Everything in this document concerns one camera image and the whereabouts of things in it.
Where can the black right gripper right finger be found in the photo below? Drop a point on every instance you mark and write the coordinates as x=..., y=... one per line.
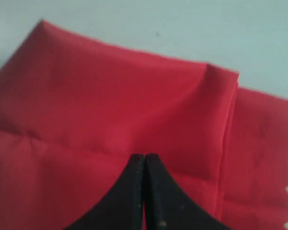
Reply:
x=167, y=206

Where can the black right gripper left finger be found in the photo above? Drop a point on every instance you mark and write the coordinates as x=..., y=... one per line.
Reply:
x=121, y=208

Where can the red tablecloth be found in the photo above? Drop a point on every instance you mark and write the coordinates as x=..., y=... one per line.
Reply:
x=73, y=111

